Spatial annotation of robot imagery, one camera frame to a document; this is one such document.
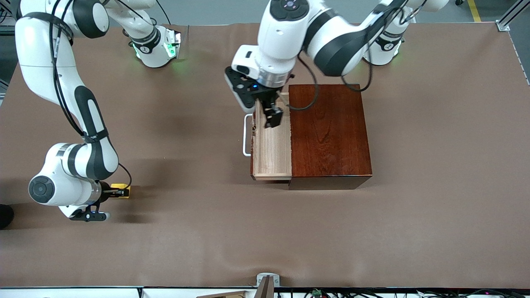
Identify black round object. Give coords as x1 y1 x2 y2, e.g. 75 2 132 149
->
0 204 14 230

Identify grey metal bracket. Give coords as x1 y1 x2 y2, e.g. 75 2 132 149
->
256 273 280 287

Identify wooden drawer with white handle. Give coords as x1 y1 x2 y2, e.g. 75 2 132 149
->
243 92 293 181

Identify aluminium frame rails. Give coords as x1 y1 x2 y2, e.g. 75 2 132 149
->
0 0 19 34

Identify brown table mat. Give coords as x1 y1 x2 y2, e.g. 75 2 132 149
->
0 22 530 289

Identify black right base cable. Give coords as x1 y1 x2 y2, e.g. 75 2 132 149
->
155 0 172 26

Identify yellow block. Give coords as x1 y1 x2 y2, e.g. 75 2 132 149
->
108 184 131 199

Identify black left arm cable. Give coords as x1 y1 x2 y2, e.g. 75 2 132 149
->
288 0 429 111

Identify dark red wooden cabinet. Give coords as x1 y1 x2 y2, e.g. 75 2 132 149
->
288 84 373 191

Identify black cable bundle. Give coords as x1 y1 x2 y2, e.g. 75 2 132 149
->
275 288 530 298

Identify aluminium profile with bracket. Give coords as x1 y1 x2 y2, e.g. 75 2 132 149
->
496 0 530 32

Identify light wooden plank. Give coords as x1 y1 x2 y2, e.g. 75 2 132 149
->
195 291 249 298

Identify grey camera mount beam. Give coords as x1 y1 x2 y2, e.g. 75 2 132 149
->
253 275 275 298

